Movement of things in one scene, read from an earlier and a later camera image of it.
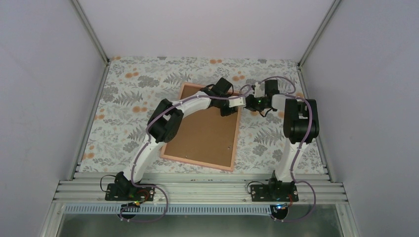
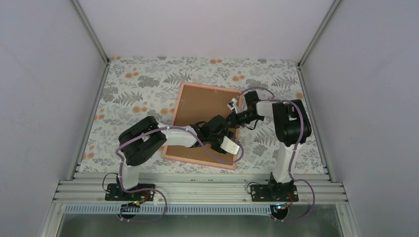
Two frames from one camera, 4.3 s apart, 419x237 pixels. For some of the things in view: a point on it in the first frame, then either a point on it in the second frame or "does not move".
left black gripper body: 223,112 → 212,139
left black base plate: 126,191 does not move
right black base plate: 274,193 does not move
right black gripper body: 257,106 → 244,120
